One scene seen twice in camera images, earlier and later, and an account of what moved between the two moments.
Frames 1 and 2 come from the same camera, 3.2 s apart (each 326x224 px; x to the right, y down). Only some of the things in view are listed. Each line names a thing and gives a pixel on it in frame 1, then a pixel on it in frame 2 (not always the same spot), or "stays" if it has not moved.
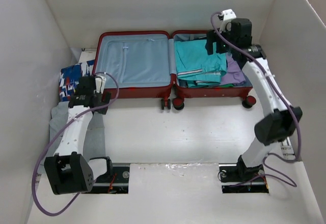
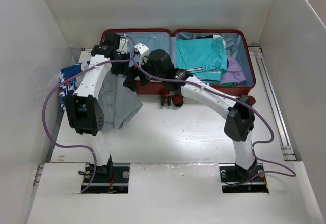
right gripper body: x=223 y=44 → x=133 y=72
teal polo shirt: x=195 y=66 stays
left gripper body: x=99 y=96 → x=120 y=67
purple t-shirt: x=234 y=75 stays
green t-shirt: x=226 y=85 stays
